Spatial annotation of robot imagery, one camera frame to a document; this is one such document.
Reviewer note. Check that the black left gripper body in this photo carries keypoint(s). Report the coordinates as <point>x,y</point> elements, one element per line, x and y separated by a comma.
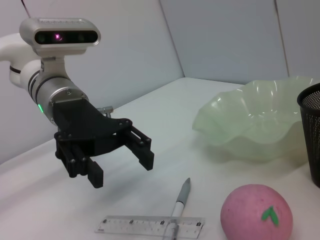
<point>82,125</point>

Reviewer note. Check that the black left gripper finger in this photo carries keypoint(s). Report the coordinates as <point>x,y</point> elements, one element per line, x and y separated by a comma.
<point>96,175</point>
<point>145,155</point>

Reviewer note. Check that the pink peach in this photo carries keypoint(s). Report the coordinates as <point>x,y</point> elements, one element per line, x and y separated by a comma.
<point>250,215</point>

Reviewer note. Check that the grey pen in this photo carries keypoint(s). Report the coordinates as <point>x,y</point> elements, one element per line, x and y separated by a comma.
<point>183,192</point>

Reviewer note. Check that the transparent plastic ruler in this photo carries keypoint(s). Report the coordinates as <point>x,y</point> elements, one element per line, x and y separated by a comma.
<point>125,225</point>

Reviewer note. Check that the green wavy glass fruit plate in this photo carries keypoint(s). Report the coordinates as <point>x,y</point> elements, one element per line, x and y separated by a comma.
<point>250,120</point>

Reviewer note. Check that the black mesh pen holder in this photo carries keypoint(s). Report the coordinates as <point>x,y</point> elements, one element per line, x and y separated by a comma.
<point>312,140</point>

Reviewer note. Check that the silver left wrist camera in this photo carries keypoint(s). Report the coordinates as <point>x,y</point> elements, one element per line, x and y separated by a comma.
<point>62,37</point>

